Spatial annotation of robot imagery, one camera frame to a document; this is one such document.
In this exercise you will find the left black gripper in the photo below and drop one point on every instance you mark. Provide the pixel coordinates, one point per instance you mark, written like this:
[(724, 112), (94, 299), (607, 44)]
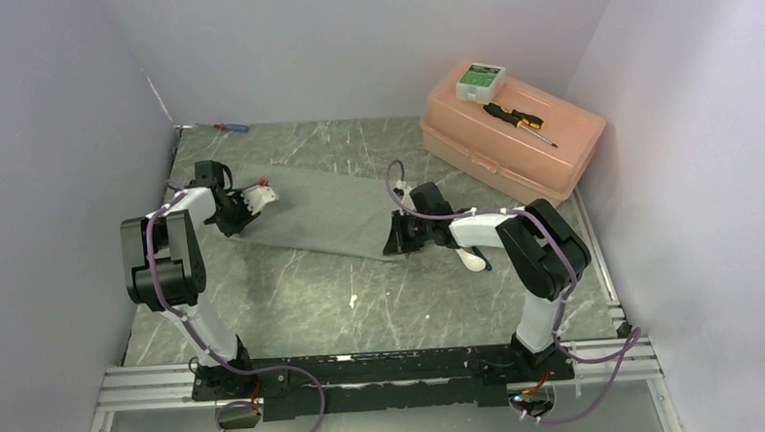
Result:
[(232, 228)]

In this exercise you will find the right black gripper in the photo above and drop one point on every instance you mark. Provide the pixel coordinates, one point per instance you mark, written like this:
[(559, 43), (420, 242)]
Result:
[(398, 242)]

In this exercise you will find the grey cloth napkin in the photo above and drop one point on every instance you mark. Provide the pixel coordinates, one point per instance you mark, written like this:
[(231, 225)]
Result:
[(322, 211)]

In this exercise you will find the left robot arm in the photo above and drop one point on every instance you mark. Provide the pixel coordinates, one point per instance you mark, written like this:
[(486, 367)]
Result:
[(165, 269)]

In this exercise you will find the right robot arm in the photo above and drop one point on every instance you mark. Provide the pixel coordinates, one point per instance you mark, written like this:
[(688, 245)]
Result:
[(546, 253)]

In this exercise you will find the white ceramic spoon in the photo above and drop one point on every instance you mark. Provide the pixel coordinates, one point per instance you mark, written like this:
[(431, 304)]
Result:
[(470, 260)]

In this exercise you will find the red blue screwdriver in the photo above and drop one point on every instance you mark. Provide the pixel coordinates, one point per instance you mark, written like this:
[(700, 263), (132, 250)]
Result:
[(233, 128)]

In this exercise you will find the pink plastic toolbox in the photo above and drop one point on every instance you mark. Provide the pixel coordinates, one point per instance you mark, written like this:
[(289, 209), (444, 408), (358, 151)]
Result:
[(507, 158)]

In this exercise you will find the black yellow screwdriver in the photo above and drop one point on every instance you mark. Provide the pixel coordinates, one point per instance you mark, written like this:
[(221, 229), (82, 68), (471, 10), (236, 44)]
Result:
[(518, 119)]

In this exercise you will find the small green white box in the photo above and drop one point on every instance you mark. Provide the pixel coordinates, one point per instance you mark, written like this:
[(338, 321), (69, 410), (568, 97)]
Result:
[(480, 83)]

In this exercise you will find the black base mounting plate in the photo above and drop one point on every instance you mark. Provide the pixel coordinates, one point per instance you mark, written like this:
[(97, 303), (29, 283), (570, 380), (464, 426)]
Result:
[(483, 375)]

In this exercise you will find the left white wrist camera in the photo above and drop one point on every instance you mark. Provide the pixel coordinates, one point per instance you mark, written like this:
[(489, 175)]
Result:
[(258, 195)]

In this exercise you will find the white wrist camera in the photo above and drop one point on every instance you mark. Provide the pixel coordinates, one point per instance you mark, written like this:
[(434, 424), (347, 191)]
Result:
[(403, 190), (258, 195)]

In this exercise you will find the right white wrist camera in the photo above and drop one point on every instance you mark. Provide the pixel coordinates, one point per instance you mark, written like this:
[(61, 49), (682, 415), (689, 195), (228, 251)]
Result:
[(403, 190)]

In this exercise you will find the gold spoon teal handle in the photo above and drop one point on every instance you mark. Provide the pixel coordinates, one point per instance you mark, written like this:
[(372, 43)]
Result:
[(480, 254)]

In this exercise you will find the aluminium rail frame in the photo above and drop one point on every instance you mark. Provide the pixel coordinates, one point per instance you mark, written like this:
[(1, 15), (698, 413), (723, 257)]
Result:
[(170, 387)]

